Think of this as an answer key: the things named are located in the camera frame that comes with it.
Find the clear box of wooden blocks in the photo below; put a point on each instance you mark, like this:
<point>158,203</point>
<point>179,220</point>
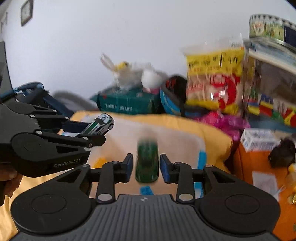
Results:
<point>270,81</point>

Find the white paper sheet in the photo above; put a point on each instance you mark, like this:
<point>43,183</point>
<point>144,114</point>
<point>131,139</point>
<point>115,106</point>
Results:
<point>263,183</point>

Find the white plastic storage bin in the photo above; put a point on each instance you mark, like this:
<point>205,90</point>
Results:
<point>180,143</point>

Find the dark grey panel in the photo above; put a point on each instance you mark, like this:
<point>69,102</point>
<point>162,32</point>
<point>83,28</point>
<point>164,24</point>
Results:
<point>4,69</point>

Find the black power adapter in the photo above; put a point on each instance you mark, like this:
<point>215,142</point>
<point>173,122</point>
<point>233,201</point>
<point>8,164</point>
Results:
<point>282,153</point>

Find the white plastic bag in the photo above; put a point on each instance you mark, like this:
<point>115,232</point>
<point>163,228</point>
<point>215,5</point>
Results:
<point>126,76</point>

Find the white green toy car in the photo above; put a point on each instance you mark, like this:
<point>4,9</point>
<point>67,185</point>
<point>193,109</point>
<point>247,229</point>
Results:
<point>101,121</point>

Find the blue black helmet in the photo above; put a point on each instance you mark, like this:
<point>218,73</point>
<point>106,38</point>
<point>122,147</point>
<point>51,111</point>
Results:
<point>171,104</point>

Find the dark green cardboard box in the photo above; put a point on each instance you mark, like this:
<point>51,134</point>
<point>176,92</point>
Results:
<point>124,102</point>

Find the stack of booklets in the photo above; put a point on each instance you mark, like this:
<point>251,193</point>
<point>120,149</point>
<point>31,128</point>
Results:
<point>272,52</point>

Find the small white blue carton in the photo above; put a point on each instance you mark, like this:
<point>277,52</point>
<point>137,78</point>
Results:
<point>256,139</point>

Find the pink plastic bag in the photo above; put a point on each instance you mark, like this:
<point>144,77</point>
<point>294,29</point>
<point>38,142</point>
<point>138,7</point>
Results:
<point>222,122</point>

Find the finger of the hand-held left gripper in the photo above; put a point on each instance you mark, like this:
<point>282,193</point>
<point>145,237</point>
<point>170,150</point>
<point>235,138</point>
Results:
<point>74,126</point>
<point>94,140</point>

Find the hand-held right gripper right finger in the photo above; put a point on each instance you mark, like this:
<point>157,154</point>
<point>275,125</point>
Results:
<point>164,168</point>

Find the yellow blanket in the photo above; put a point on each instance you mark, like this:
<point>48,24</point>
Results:
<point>161,122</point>

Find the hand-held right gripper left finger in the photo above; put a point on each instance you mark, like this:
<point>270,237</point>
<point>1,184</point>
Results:
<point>129,166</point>

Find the yellow shrimp cracker bag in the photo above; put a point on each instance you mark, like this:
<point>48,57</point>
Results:
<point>212,81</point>

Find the dark green toy car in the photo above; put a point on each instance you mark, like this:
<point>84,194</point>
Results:
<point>146,162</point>

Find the person's left hand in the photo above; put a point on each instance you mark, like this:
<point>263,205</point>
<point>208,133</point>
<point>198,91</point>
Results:
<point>10,177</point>

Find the orange box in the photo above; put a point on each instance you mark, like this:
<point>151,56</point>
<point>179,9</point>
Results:
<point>245,169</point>

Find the round cookie tin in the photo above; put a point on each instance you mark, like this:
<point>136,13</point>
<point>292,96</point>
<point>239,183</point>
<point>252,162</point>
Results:
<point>263,27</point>

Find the framed wall clock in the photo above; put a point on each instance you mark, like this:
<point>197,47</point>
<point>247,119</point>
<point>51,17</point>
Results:
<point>26,11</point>

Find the gold metal trinket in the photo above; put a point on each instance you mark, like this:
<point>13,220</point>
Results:
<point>291,199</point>

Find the blue toy block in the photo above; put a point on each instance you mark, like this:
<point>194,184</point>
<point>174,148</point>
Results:
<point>146,190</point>

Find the white round object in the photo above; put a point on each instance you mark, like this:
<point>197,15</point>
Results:
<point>150,80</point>

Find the wall-mounted bracket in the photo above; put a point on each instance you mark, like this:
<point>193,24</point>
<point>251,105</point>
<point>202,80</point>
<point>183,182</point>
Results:
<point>4,22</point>

